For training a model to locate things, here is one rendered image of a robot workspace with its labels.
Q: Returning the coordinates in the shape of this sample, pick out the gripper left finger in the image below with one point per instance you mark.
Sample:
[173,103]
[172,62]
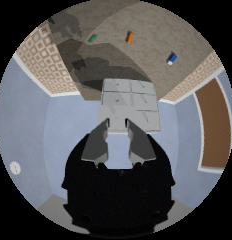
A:
[91,150]

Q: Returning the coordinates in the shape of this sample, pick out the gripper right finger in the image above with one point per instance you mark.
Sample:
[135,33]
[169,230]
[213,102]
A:
[146,150]

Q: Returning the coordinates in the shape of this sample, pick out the orange battery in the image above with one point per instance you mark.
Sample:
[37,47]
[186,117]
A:
[130,37]

